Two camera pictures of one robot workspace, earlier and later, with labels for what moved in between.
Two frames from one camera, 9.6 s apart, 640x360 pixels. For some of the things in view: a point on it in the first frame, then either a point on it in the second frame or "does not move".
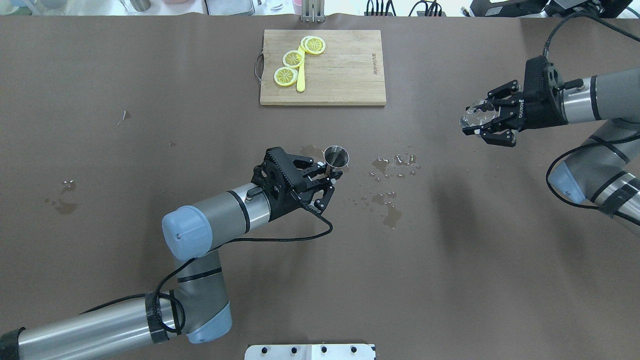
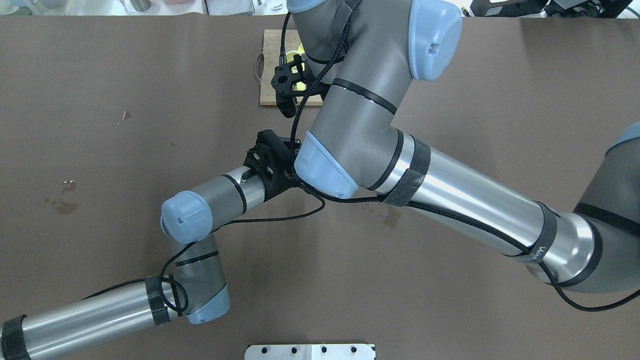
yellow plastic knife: x=301 y=78 does not move
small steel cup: x=141 y=5 does not move
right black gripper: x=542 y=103 to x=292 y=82
